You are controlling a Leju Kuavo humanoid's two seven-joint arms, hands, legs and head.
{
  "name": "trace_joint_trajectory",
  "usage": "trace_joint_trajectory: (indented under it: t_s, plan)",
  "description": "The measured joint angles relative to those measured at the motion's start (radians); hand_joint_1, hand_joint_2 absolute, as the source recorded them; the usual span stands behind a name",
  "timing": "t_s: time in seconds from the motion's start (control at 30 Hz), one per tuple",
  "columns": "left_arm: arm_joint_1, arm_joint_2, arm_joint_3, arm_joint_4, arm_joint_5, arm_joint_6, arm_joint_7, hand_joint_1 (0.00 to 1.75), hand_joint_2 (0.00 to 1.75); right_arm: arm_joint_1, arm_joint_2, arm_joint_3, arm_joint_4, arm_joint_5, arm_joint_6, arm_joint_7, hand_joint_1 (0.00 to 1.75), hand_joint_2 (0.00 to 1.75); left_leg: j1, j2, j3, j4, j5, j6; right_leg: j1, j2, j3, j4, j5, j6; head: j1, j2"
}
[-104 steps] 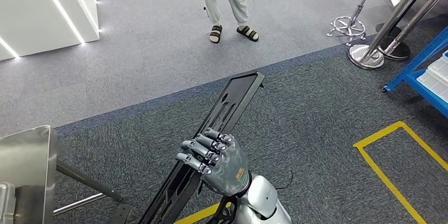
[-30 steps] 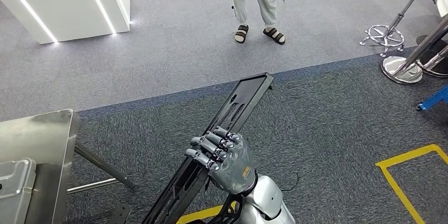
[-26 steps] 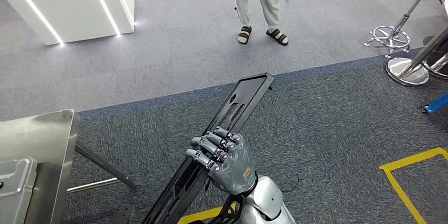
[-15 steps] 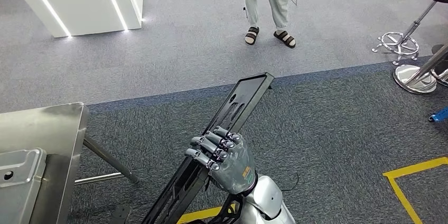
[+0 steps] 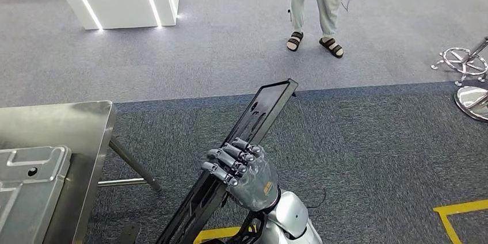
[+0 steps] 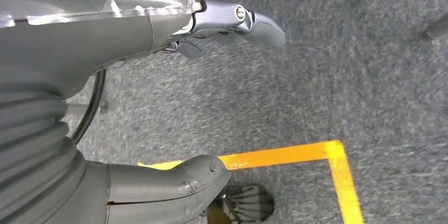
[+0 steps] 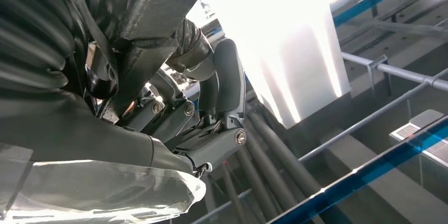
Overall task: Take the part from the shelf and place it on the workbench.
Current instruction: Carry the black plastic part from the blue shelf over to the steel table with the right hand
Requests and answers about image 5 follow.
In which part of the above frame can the silver cast metal plate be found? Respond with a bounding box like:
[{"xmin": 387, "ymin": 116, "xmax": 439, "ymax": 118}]
[{"xmin": 0, "ymin": 146, "xmax": 72, "ymax": 244}]

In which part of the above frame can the steel workbench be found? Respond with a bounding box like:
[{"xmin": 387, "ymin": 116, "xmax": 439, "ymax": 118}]
[{"xmin": 0, "ymin": 100, "xmax": 163, "ymax": 244}]

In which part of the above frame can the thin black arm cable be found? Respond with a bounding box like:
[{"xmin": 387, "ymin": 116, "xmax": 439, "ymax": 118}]
[{"xmin": 307, "ymin": 188, "xmax": 327, "ymax": 209}]

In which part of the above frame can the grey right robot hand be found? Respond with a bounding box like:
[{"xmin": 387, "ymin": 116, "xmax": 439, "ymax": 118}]
[{"xmin": 201, "ymin": 137, "xmax": 280, "ymax": 212}]

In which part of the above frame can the yellow floor tape square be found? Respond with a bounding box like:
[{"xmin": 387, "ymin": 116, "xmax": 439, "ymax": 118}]
[{"xmin": 433, "ymin": 199, "xmax": 488, "ymax": 244}]

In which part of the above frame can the black license plate frame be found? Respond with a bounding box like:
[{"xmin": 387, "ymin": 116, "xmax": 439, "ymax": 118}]
[{"xmin": 155, "ymin": 78, "xmax": 299, "ymax": 244}]

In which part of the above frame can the chrome stanchion post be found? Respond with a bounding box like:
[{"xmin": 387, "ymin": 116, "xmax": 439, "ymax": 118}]
[{"xmin": 454, "ymin": 86, "xmax": 488, "ymax": 123}]

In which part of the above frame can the chrome stool with black seat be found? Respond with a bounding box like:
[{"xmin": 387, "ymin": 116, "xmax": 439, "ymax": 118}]
[{"xmin": 430, "ymin": 37, "xmax": 488, "ymax": 87}]

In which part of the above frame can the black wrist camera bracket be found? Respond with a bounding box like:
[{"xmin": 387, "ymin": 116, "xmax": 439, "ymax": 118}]
[{"xmin": 202, "ymin": 211, "xmax": 268, "ymax": 244}]

